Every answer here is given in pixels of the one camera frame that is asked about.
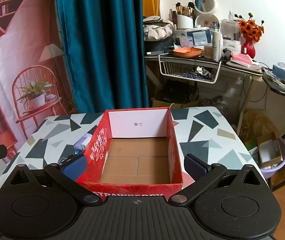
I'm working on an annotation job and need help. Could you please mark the bunch of makeup brushes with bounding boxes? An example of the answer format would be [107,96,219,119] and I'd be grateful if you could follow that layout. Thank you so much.
[174,2,196,17]

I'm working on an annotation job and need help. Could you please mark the blue bead string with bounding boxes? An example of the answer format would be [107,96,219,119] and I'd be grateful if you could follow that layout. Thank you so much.
[183,72,201,80]

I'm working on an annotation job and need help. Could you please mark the pink book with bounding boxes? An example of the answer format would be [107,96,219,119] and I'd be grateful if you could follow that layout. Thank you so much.
[231,52,253,68]

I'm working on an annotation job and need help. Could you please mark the blue packet box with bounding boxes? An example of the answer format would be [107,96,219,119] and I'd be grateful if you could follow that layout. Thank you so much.
[186,28,212,46]

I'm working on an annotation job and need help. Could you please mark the silver foil packet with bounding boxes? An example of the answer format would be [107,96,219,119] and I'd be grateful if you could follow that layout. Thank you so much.
[195,66,212,78]

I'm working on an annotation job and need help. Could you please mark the black hair curler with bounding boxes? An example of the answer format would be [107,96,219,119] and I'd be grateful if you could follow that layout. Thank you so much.
[221,50,233,62]

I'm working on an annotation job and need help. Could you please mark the white brush holder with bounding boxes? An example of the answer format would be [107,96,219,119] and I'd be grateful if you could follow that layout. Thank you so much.
[176,14,194,30]

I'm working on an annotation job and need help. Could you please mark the grey cosmetic bag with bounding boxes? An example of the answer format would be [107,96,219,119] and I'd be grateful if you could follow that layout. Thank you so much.
[143,20,175,42]

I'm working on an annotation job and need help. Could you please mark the cotton swab box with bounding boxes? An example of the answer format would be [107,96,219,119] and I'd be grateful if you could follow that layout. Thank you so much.
[203,43,214,59]

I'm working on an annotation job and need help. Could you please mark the red cardboard box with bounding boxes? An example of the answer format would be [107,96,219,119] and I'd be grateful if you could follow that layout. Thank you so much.
[75,107,183,202]

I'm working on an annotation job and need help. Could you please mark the brown plastic bag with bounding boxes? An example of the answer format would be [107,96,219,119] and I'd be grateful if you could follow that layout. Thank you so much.
[241,109,279,143]

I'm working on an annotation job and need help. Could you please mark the grey vanity desk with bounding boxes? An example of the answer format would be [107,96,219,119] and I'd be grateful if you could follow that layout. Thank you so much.
[144,50,263,137]

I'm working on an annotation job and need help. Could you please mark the purple plastic basin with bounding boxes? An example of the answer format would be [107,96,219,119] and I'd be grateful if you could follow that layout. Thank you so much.
[258,136,285,180]

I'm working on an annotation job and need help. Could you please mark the black bag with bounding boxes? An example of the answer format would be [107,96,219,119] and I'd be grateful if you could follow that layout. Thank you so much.
[162,79,199,104]

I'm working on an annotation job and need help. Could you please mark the clear container pink contents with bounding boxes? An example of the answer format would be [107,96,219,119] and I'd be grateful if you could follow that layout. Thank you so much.
[179,36,193,48]

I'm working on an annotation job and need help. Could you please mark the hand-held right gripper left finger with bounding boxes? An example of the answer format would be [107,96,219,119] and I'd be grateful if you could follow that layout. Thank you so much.
[9,154,102,207]

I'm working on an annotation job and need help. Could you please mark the black side desk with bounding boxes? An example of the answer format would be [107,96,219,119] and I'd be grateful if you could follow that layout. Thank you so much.
[261,67,285,102]

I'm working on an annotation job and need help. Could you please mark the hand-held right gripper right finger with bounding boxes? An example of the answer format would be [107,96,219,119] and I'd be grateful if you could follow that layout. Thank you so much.
[168,154,261,207]

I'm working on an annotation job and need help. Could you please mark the orange sunflower bouquet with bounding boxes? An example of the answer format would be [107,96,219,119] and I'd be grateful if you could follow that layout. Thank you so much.
[234,12,265,43]

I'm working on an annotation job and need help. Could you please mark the round white vanity mirror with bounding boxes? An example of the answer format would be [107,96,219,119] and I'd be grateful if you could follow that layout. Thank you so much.
[192,0,221,28]

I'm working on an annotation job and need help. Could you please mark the white wire basket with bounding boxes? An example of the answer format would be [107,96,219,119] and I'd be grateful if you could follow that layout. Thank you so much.
[158,54,222,84]

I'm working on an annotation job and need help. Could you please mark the teal curtain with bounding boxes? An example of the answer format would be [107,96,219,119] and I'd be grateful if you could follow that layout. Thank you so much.
[55,0,149,115]

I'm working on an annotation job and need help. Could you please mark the orange plate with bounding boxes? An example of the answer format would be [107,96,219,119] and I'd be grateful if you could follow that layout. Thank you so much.
[173,47,204,58]

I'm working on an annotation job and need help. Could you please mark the white lotion bottle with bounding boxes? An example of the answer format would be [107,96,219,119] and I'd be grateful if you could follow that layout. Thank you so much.
[212,29,223,61]

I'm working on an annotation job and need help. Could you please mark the clear cosmetic organizer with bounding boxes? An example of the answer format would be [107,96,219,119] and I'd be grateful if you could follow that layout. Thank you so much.
[220,19,242,53]

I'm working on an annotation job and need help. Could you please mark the lavender handheld device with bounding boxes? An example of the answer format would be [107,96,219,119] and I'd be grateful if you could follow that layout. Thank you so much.
[73,134,93,151]

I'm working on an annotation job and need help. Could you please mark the red vase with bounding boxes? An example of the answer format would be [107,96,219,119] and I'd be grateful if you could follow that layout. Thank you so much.
[241,40,255,59]

